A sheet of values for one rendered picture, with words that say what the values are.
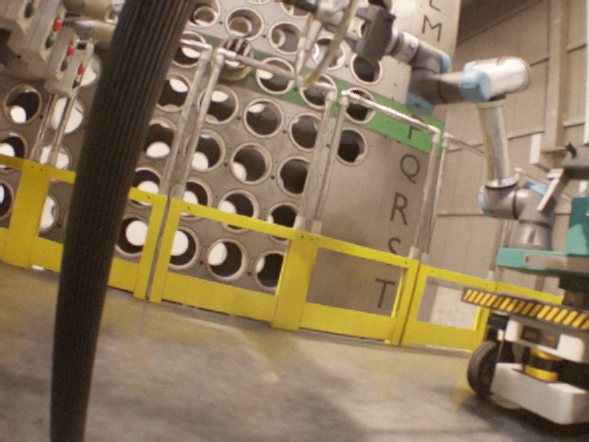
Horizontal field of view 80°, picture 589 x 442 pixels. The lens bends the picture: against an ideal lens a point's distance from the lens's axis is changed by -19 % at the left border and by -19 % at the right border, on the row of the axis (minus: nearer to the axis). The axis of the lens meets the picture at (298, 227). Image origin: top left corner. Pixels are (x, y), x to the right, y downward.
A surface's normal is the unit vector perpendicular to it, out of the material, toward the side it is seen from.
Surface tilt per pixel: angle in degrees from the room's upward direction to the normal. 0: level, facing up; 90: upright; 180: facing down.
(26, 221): 90
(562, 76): 90
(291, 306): 90
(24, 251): 90
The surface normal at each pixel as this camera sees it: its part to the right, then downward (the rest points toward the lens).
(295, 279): 0.31, 0.02
